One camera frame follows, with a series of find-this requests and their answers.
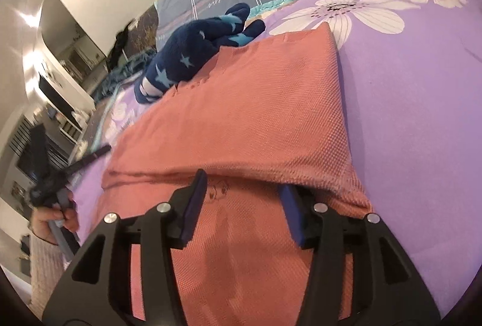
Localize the white shelf unit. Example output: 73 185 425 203
58 117 85 144

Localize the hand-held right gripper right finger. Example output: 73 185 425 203
279 184 442 326

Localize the black clothing item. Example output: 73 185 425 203
106 20 138 73

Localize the navy star-print fleece garment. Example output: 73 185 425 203
133 3 266 104

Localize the person's left forearm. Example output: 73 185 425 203
28 234 76 315

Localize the person's left hand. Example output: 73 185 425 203
32 190 80 246

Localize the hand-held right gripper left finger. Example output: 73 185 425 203
41 169 208 326

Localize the black television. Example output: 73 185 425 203
38 73 78 118

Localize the brown patterned cloth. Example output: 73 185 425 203
127 4 159 56

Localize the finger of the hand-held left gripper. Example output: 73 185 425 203
63 144 112 177

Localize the purple floral bedsheet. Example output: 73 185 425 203
71 0 482 319

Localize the salmon knit garment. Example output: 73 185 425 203
88 22 373 326

